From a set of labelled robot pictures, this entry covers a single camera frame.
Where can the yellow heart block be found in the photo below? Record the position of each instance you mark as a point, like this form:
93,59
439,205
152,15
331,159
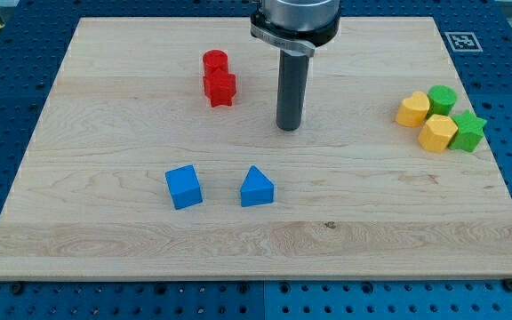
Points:
413,110

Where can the red star block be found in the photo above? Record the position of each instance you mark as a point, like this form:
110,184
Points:
220,88

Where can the green star block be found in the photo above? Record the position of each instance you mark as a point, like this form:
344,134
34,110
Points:
470,131

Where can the yellow hexagon block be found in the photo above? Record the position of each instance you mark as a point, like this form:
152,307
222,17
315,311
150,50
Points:
437,133

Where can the white fiducial marker tag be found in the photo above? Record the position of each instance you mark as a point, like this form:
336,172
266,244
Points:
463,42

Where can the blue triangle block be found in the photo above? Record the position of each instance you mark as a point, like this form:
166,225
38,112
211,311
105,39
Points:
257,188

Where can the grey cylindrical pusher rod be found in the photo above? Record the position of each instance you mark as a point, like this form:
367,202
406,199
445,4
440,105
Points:
292,81

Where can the wooden board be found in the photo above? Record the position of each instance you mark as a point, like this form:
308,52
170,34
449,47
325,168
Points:
356,196

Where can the green cylinder block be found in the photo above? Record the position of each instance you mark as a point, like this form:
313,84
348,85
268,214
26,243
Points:
441,100

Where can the red cylinder block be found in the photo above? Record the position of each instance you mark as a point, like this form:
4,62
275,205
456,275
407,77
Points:
215,60

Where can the blue cube block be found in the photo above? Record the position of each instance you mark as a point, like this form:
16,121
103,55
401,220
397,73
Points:
184,187

